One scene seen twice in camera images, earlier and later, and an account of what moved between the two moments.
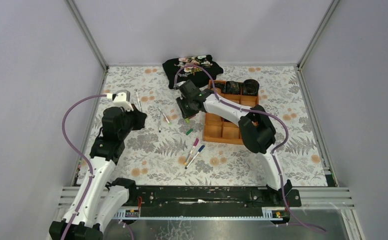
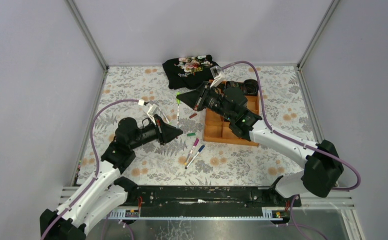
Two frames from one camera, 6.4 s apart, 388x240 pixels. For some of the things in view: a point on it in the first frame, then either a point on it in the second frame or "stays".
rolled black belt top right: x=250 y=87 stays
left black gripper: x=139 y=120 to x=160 y=131
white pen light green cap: x=169 y=123 to x=178 y=118
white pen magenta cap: x=191 y=151 stays
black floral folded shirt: x=198 y=70 stays
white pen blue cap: x=199 y=150 stays
